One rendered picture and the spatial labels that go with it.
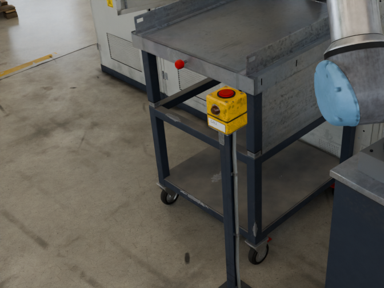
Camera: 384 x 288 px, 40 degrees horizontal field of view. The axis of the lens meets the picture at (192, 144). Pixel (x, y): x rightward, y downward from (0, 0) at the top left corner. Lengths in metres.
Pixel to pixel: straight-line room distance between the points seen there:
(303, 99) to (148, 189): 1.00
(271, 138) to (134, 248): 0.81
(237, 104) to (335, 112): 0.32
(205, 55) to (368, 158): 0.69
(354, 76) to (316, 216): 1.30
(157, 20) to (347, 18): 1.00
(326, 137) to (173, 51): 0.93
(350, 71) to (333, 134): 1.28
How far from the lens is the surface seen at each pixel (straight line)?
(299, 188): 2.25
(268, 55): 1.68
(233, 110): 1.39
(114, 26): 3.43
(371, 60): 1.18
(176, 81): 3.09
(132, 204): 2.49
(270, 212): 2.12
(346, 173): 1.38
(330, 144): 2.47
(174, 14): 2.11
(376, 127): 2.29
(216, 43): 1.87
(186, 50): 1.83
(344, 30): 1.21
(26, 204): 2.66
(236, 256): 1.77
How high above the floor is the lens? 1.57
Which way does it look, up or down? 33 degrees down
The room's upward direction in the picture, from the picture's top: 5 degrees counter-clockwise
